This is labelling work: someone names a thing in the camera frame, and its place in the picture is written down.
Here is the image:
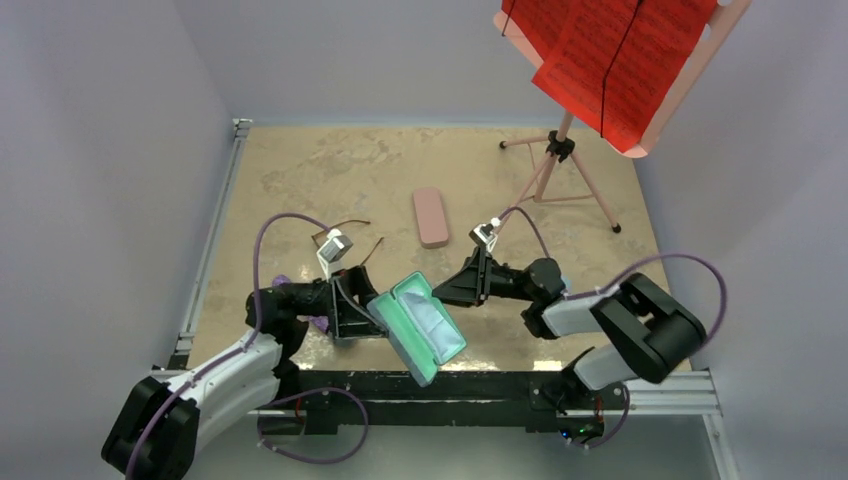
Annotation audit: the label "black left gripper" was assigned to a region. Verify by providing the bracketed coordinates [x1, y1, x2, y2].
[281, 266, 399, 341]

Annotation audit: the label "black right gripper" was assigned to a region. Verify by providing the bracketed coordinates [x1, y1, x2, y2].
[428, 245, 537, 307]

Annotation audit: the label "pink glasses case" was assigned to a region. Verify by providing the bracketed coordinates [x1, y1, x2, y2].
[412, 187, 450, 249]

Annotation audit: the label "grey glasses case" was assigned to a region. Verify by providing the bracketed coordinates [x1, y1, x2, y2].
[367, 271, 467, 387]

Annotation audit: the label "brown frame glasses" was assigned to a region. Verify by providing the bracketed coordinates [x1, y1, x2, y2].
[330, 219, 386, 265]

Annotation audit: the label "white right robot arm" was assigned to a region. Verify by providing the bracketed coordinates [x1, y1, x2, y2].
[433, 248, 710, 407]

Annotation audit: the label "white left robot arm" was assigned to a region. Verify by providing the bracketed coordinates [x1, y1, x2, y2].
[100, 266, 386, 479]

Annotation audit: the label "light blue cloth in case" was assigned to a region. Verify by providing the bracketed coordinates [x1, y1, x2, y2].
[401, 292, 465, 364]

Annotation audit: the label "red sheet music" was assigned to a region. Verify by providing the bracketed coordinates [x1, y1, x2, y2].
[501, 0, 718, 152]

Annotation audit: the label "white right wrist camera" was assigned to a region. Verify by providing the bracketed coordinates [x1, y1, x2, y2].
[469, 217, 501, 254]

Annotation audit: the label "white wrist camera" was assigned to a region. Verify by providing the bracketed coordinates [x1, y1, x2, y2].
[469, 217, 501, 254]
[316, 228, 353, 280]

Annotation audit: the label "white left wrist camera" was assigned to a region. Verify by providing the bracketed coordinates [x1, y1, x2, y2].
[316, 228, 353, 280]

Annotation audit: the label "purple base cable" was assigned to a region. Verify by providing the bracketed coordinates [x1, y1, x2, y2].
[256, 388, 370, 466]

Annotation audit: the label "aluminium frame rail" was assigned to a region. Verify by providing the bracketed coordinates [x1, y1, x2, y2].
[152, 118, 254, 375]

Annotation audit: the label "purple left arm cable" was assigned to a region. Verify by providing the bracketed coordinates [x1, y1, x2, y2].
[124, 212, 333, 480]

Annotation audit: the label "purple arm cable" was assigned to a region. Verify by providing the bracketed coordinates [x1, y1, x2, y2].
[496, 206, 729, 346]
[124, 212, 333, 480]

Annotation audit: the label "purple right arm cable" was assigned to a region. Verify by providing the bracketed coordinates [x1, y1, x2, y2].
[496, 206, 729, 346]

